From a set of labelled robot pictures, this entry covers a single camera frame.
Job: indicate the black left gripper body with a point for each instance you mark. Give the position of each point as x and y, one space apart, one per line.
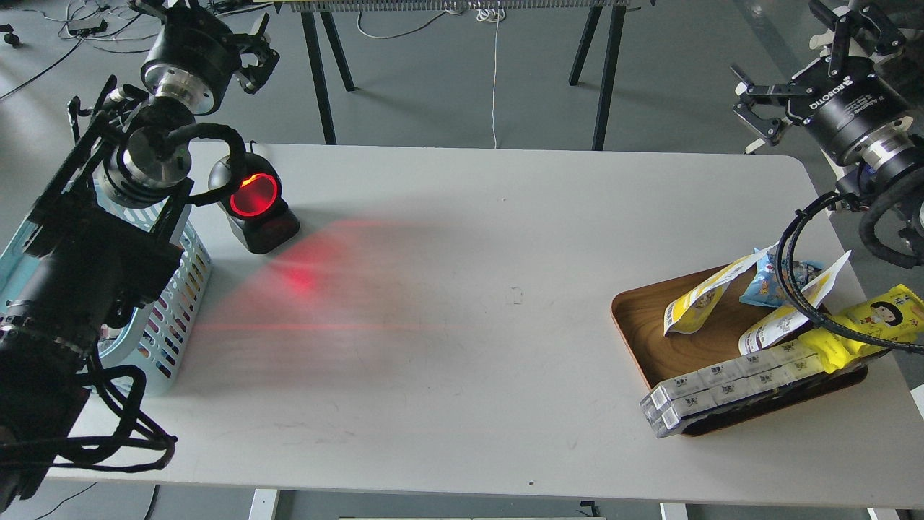
193 58

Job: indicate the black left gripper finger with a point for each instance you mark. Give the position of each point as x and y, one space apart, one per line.
253 77
253 43

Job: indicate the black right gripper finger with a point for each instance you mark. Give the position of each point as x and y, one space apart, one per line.
863 32
749 94

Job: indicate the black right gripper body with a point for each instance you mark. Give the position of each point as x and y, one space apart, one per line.
854 116

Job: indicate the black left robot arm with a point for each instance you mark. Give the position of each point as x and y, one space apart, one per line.
102 234

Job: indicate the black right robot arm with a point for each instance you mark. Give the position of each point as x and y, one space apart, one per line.
890 203

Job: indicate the blue snack bag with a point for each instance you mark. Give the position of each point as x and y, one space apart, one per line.
765 289

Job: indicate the yellow cartoon snack bag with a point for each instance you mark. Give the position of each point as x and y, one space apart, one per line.
896 315

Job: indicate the clear boxed snack row upper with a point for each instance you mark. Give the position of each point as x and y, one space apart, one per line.
729 372

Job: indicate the clear boxed snack row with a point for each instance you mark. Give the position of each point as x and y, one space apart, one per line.
737 413
729 372

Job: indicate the clear boxed snack row lower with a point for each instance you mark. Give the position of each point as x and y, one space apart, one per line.
737 413

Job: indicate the light blue plastic basket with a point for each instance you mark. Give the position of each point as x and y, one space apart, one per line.
157 337

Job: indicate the black barcode scanner red light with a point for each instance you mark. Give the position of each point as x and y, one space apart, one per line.
257 213

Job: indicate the black trestle table legs right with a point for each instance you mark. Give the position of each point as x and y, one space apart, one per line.
611 53

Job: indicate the brown wooden tray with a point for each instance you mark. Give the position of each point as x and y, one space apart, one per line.
638 317

